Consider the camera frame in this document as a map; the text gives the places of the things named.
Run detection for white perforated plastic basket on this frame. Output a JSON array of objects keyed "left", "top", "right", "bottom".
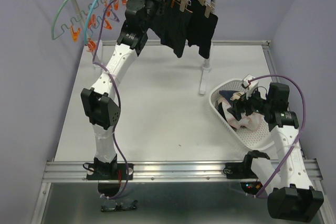
[{"left": 208, "top": 79, "right": 277, "bottom": 159}]

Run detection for black eyeglasses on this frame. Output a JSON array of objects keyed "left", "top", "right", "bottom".
[{"left": 100, "top": 200, "right": 138, "bottom": 212}]

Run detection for black shorts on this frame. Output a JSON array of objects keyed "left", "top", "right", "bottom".
[
  {"left": 145, "top": 2, "right": 192, "bottom": 58},
  {"left": 186, "top": 0, "right": 218, "bottom": 59}
]

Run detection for aluminium mounting rail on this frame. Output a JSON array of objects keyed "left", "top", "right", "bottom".
[{"left": 43, "top": 158, "right": 323, "bottom": 184}]

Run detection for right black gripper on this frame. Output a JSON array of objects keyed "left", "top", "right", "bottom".
[{"left": 226, "top": 86, "right": 272, "bottom": 121}]

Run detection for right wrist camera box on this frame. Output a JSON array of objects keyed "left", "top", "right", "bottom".
[{"left": 242, "top": 74, "right": 259, "bottom": 100}]

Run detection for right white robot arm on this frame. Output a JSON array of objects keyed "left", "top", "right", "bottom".
[{"left": 223, "top": 81, "right": 324, "bottom": 223}]

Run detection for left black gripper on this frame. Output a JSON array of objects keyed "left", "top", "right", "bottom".
[{"left": 138, "top": 0, "right": 174, "bottom": 32}]

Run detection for blue clip hanger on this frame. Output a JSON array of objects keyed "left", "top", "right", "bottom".
[{"left": 83, "top": 0, "right": 144, "bottom": 51}]

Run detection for white clothes rack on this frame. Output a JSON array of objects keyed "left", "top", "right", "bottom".
[{"left": 56, "top": 0, "right": 221, "bottom": 95}]

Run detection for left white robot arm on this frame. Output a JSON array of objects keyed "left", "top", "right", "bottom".
[{"left": 80, "top": 0, "right": 171, "bottom": 180}]

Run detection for pink plastic bag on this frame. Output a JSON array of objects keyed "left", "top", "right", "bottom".
[{"left": 215, "top": 98, "right": 264, "bottom": 132}]

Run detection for navy underwear beige waistband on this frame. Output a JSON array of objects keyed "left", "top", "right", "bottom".
[{"left": 219, "top": 90, "right": 245, "bottom": 105}]

